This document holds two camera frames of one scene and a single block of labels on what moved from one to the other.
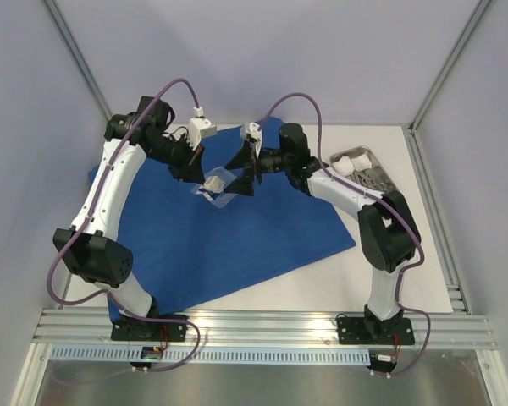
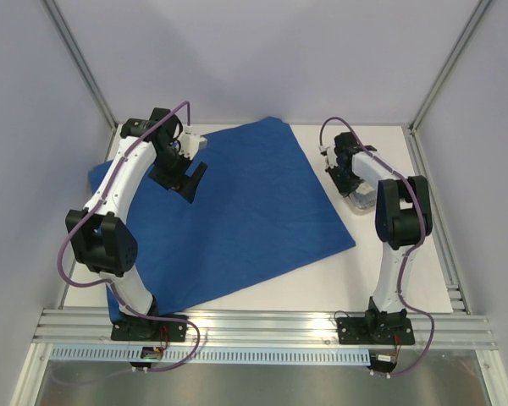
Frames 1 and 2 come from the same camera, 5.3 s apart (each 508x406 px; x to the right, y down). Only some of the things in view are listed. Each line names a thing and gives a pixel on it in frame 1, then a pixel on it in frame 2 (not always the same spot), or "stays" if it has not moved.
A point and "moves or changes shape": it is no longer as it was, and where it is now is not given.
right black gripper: x=256 y=165 -> x=341 y=178
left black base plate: x=150 y=331 stays
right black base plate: x=356 y=331 stays
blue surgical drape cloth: x=195 y=239 stays
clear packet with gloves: x=213 y=187 moves or changes shape
